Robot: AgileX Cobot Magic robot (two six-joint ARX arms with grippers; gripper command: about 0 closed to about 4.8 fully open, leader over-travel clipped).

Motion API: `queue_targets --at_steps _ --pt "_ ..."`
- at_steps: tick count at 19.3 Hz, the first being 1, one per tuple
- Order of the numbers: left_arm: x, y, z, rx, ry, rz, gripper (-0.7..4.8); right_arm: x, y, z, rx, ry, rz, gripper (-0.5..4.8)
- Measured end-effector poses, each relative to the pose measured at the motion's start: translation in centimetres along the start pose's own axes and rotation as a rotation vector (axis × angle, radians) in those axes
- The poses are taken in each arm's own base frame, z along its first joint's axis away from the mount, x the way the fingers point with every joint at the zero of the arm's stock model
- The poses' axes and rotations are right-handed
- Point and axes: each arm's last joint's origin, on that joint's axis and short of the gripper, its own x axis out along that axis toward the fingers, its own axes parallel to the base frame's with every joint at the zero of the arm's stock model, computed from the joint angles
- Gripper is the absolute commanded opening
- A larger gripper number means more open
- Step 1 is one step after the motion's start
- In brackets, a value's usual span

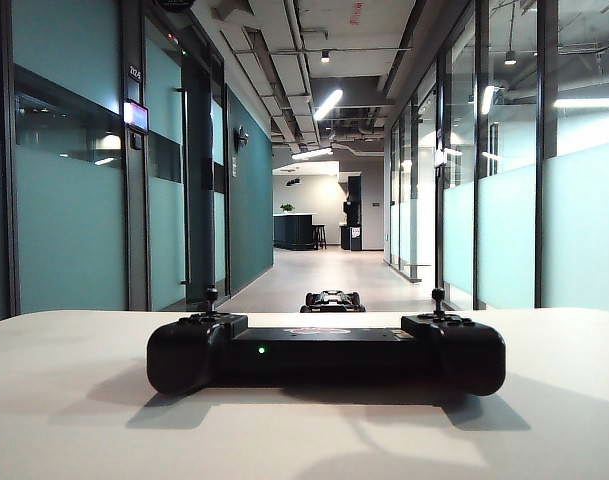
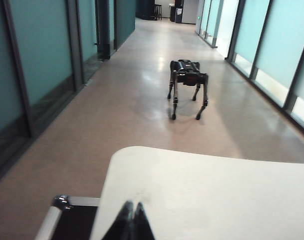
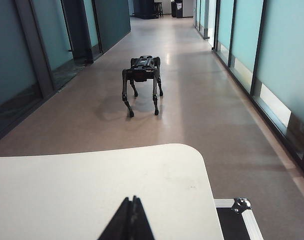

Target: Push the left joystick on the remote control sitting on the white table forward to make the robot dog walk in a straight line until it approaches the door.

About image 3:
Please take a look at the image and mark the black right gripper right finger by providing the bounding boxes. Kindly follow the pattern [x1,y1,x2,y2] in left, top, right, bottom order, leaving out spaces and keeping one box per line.
[129,195,158,240]

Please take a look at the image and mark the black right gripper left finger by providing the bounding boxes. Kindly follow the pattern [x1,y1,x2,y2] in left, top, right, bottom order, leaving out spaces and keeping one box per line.
[98,196,131,240]

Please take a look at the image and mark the black quadruped robot dog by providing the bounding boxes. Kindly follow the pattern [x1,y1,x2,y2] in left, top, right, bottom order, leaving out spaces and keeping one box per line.
[121,56,164,119]

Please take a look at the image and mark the black aluminium-edged flight case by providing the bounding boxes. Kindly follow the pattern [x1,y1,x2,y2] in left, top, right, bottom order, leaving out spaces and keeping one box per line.
[214,197,265,240]

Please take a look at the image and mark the dark blue counter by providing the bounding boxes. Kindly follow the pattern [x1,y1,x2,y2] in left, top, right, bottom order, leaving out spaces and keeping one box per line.
[133,0,158,20]

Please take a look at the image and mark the dark bar stool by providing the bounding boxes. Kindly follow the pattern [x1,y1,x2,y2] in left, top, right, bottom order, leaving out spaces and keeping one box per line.
[154,1,165,19]

